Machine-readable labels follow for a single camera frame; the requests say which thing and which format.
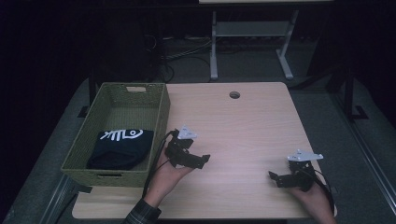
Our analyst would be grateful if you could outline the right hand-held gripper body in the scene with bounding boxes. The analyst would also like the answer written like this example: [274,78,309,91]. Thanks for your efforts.
[281,148,324,192]

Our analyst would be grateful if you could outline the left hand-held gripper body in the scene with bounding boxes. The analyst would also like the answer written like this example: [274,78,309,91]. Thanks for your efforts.
[163,124,199,169]

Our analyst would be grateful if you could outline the dark navy garment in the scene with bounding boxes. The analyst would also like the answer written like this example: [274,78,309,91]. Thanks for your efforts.
[86,128,155,171]

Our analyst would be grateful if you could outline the green woven basket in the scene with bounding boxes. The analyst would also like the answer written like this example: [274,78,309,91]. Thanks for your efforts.
[60,81,172,189]

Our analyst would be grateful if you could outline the person's right hand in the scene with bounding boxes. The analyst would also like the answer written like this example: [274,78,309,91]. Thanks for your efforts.
[288,183,338,224]

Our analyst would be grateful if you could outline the person's left hand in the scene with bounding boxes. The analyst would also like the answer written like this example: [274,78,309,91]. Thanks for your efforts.
[143,153,194,208]

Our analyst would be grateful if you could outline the black metal stand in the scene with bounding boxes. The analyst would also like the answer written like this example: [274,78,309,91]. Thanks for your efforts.
[343,66,370,122]

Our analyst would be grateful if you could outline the right hand-held gripper cable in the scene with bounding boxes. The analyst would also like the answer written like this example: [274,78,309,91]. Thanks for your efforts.
[310,169,336,217]

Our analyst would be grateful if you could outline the metal floor rail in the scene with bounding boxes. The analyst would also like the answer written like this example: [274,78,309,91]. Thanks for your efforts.
[329,90,396,217]
[38,174,78,224]

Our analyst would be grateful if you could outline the bundle of floor cables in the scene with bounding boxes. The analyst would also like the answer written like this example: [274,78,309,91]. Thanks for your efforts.
[144,33,213,84]

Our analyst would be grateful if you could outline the white metal desk frame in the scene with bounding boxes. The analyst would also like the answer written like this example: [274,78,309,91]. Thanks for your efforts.
[198,0,335,81]

